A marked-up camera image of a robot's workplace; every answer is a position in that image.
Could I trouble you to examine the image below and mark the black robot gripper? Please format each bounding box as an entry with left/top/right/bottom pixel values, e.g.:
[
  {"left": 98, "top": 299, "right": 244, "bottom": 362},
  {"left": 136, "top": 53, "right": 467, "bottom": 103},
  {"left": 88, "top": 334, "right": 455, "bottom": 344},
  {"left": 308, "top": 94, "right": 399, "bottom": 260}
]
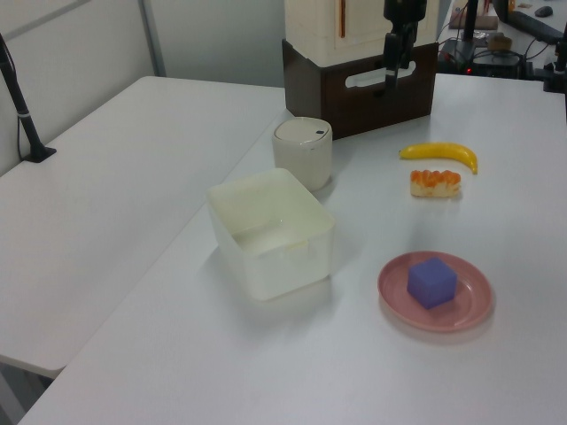
[{"left": 383, "top": 0, "right": 429, "bottom": 92}]

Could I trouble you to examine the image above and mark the wooden drawer with white handle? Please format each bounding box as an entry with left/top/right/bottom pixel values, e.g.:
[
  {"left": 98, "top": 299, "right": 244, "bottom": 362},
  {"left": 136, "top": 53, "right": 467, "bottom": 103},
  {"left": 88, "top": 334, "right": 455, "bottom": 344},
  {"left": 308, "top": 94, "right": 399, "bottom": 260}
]
[{"left": 319, "top": 42, "right": 438, "bottom": 135}]

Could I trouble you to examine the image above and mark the dark brown drawer cabinet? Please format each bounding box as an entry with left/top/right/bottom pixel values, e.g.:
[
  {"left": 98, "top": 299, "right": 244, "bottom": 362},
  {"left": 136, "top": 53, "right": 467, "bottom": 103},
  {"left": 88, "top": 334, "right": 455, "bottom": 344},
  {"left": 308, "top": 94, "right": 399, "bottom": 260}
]
[{"left": 281, "top": 37, "right": 438, "bottom": 142}]

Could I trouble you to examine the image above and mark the black electronic box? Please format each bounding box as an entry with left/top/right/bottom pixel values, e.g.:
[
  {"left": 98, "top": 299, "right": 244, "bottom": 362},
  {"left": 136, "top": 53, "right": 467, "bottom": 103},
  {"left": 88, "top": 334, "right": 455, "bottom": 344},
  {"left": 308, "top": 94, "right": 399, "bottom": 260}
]
[{"left": 468, "top": 50, "right": 524, "bottom": 77}]

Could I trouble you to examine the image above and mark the yellow banana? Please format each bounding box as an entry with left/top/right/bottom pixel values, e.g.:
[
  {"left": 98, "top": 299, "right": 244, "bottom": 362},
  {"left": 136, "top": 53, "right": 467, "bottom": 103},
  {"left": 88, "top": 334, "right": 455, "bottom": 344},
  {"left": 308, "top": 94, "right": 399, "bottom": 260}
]
[{"left": 399, "top": 141, "right": 479, "bottom": 175}]

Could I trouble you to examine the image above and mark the orange glazed bread loaf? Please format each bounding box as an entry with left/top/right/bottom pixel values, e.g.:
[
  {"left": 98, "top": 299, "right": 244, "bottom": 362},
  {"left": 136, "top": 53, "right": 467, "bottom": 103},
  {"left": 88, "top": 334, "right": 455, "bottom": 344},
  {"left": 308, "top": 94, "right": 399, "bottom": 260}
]
[{"left": 408, "top": 168, "right": 463, "bottom": 199}]

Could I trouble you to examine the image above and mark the small cream lidded trash can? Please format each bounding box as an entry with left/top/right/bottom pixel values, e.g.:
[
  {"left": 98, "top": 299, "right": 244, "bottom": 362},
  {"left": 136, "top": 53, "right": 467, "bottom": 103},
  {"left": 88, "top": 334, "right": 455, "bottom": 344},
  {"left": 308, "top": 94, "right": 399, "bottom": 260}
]
[{"left": 270, "top": 116, "right": 334, "bottom": 193}]

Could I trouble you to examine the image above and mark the cream plastic storage bin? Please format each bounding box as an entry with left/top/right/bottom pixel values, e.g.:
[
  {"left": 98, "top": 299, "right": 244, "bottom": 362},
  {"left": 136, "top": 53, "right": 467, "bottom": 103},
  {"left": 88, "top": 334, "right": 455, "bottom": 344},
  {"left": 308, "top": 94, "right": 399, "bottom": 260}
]
[{"left": 206, "top": 167, "right": 336, "bottom": 302}]

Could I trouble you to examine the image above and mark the purple cube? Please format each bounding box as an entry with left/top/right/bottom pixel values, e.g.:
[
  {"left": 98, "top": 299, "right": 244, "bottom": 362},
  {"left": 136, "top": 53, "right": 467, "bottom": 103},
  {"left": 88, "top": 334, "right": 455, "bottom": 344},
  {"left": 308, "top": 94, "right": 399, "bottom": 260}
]
[{"left": 406, "top": 258, "right": 458, "bottom": 310}]

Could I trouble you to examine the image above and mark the pink plate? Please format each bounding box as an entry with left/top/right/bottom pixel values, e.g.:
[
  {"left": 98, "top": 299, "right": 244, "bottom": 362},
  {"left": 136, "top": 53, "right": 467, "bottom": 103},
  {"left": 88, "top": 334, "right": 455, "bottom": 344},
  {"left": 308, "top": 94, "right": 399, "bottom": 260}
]
[{"left": 377, "top": 250, "right": 495, "bottom": 332}]

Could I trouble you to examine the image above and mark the black pole with table clamp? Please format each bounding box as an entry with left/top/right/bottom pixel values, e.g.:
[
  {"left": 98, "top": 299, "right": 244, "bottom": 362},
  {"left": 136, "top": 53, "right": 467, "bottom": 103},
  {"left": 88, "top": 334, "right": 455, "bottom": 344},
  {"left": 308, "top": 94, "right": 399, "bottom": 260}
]
[{"left": 0, "top": 31, "right": 58, "bottom": 165}]

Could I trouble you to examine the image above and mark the cream appliance with copper handle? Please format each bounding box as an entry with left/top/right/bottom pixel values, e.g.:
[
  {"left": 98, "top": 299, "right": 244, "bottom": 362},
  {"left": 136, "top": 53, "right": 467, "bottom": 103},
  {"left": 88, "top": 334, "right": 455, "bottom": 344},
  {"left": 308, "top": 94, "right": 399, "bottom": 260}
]
[{"left": 283, "top": 0, "right": 440, "bottom": 68}]

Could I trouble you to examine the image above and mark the black clamp mount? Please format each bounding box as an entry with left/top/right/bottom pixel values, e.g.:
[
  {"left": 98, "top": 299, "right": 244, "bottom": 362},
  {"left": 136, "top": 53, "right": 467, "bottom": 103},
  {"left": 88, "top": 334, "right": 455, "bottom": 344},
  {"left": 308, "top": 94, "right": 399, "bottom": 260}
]
[{"left": 541, "top": 38, "right": 567, "bottom": 94}]

